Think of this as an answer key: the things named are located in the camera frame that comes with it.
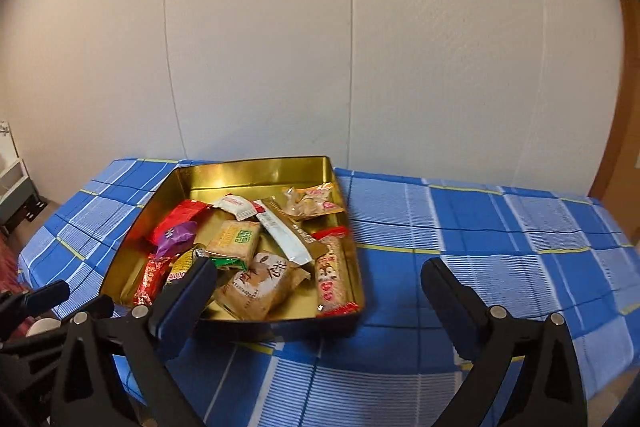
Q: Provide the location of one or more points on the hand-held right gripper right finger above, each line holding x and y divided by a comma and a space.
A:
450, 309

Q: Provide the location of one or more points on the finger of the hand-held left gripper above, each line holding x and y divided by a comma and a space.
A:
87, 309
42, 297

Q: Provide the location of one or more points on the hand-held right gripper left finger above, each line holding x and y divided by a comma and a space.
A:
182, 312

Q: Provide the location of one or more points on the yellow snack packet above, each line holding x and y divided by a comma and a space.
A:
181, 269

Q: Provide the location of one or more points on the red gold candy packet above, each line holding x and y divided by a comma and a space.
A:
150, 282

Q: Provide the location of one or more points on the purple snack packet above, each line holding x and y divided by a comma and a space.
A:
175, 239

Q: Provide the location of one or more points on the brown pastry packet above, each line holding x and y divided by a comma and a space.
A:
260, 287

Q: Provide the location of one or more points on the green cracker packet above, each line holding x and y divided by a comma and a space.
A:
235, 239

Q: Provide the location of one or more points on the plain red snack packet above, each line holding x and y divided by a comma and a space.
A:
177, 217

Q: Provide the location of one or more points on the small white red packet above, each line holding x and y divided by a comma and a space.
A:
235, 203

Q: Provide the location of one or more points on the squirrel-print cereal bar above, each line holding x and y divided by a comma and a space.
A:
332, 277

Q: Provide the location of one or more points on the white brown stick sachet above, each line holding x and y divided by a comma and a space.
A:
287, 234

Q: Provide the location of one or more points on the gold-lined dark tin box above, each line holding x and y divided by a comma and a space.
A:
250, 172

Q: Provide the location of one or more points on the clear orange-edged snack packet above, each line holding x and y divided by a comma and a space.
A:
310, 202

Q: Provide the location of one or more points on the dark red cloth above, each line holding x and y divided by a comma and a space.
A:
6, 267

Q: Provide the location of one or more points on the blue plaid tablecloth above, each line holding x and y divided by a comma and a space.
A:
475, 232

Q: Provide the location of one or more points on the white grey shelf unit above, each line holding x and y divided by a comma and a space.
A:
15, 202

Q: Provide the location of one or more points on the wooden door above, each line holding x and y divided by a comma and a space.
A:
625, 132

